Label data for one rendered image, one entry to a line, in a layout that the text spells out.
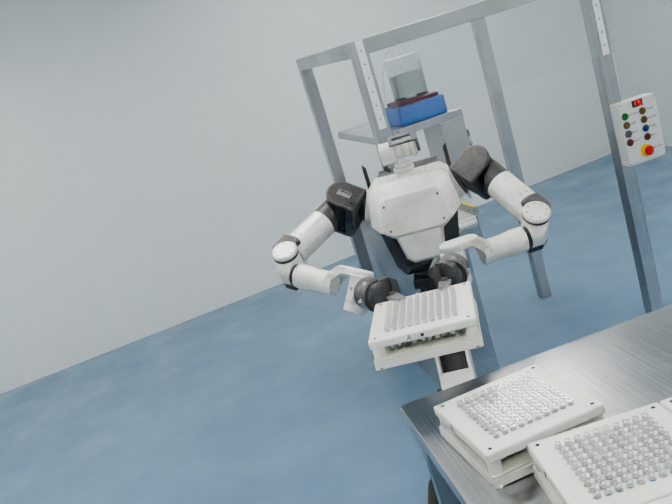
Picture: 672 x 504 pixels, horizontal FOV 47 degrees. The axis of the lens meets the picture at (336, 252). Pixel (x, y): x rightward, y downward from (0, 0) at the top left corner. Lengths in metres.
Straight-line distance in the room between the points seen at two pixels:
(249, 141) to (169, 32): 1.02
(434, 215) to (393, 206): 0.12
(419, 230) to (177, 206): 4.08
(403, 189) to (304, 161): 4.16
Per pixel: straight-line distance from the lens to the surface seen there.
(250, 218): 6.36
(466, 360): 2.42
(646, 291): 3.63
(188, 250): 6.29
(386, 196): 2.32
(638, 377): 1.74
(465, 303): 1.80
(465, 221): 3.23
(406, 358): 1.74
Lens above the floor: 1.69
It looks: 14 degrees down
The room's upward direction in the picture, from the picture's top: 17 degrees counter-clockwise
